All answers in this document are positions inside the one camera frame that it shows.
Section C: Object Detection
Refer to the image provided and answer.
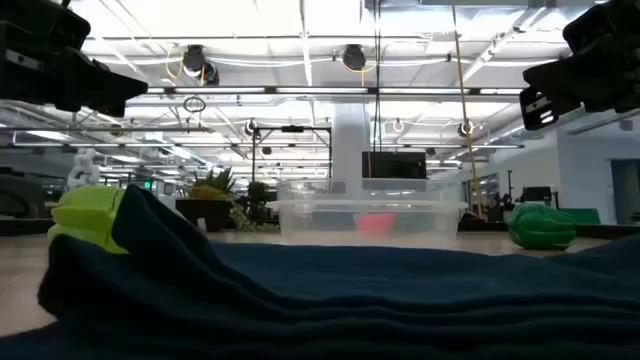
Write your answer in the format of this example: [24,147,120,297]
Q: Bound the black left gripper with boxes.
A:
[0,47,149,119]

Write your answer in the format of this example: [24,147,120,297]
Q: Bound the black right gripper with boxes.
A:
[518,47,640,132]

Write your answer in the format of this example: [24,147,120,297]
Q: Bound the lime green toy lettuce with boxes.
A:
[47,184,129,255]

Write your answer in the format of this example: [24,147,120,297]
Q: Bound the dark green toy pepper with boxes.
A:
[506,202,578,251]

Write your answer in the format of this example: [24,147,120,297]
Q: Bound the orange toy carrot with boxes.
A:
[355,213,399,238]

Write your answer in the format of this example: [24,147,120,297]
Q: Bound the clear plastic tupperware container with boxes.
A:
[265,178,469,246]

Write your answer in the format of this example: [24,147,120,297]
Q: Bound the white robot figure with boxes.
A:
[66,147,102,189]

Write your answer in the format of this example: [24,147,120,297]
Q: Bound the green panel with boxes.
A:
[563,207,602,227]

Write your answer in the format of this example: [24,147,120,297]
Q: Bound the potted succulent plant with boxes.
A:
[174,167,281,234]

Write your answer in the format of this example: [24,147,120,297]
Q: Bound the black monitor screen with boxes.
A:
[361,151,428,180]

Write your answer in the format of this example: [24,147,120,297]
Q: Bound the dark blue folded cloth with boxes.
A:
[0,184,640,360]

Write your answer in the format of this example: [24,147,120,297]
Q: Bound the black ceiling cable reel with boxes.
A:
[341,43,368,72]
[181,44,221,87]

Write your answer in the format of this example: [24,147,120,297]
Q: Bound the yellow hanging cable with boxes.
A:
[451,0,484,219]

